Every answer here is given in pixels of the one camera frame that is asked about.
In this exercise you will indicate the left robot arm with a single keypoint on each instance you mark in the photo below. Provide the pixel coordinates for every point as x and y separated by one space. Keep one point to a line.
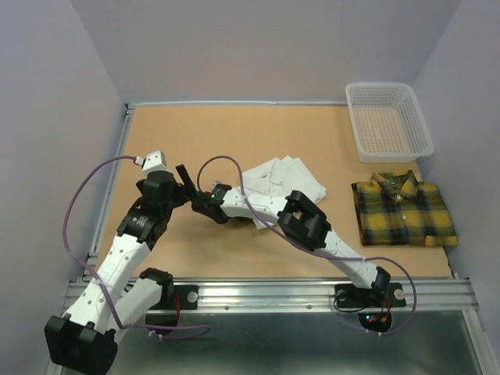
86 337

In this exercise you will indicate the yellow plaid shirt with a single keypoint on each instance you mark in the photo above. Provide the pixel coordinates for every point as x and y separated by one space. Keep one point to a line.
397 209

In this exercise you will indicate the white plastic basket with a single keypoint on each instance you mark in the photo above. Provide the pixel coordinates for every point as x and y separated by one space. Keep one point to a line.
387 123

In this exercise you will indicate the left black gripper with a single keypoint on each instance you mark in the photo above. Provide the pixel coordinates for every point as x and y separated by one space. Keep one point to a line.
188 189

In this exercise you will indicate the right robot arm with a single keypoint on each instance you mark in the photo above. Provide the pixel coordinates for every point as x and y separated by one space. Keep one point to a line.
300 221

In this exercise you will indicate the white long sleeve shirt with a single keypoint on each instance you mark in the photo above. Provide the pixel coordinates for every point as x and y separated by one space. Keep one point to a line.
279 177

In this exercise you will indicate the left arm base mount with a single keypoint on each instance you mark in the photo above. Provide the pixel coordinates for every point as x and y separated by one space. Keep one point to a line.
183 298

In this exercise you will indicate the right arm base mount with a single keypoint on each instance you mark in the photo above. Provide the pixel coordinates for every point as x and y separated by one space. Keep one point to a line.
349 297

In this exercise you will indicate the aluminium front rail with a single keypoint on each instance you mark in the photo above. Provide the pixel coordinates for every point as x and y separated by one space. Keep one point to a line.
281 295

